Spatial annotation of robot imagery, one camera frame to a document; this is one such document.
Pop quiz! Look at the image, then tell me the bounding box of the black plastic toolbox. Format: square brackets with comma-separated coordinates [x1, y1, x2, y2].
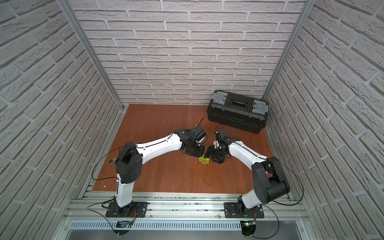
[207, 90, 269, 134]

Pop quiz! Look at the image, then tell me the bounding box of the aluminium front rail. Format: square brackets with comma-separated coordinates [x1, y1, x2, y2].
[63, 191, 309, 221]

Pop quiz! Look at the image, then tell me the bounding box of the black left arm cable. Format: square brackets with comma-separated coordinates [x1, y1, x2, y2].
[90, 146, 124, 182]

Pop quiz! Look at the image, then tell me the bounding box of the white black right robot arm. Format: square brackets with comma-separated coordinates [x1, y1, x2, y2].
[206, 129, 290, 216]

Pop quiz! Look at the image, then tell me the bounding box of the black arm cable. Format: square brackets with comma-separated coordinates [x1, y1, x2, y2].
[90, 146, 124, 182]
[266, 158, 305, 207]

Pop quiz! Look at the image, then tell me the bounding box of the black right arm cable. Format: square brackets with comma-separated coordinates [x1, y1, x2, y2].
[266, 158, 305, 207]

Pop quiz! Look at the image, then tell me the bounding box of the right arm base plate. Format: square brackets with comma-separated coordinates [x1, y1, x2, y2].
[224, 202, 265, 219]

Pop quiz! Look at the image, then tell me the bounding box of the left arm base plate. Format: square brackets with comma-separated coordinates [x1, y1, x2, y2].
[106, 202, 149, 218]

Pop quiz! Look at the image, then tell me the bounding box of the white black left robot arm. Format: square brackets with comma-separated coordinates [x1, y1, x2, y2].
[114, 125, 207, 210]

